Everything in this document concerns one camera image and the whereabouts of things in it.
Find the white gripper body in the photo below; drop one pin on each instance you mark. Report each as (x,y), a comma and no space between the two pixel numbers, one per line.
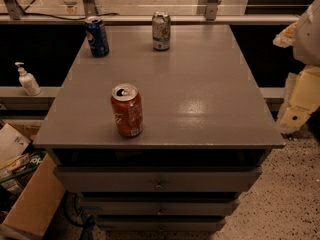
(308,37)

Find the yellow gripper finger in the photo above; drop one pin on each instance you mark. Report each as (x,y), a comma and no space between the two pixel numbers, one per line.
(286,37)

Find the red coke can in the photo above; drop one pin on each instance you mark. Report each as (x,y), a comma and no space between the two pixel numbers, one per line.
(127,109)

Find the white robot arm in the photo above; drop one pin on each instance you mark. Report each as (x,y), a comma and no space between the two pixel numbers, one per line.
(306,47)

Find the green and white soda can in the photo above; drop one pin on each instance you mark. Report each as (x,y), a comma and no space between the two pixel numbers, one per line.
(161,31)

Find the blue pepsi can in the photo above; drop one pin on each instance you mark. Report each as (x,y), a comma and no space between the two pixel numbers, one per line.
(96,36)

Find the grey drawer cabinet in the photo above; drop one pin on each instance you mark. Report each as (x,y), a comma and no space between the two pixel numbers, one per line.
(201,109)

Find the bottom grey drawer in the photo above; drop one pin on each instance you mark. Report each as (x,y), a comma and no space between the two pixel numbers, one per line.
(161,223)

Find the grey drawer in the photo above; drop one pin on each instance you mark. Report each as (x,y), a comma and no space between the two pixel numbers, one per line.
(184,207)
(161,223)
(156,180)

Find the middle grey drawer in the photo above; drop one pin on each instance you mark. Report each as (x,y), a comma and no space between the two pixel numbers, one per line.
(184,207)

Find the top grey drawer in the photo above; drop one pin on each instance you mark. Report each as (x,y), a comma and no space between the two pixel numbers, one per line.
(156,180)

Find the white pump bottle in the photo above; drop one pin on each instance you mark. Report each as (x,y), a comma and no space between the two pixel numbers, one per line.
(27,80)

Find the white paper package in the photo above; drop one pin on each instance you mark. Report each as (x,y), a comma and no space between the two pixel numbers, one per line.
(12,143)

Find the brown cardboard box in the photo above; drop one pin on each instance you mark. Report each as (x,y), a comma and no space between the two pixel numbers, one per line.
(30,195)

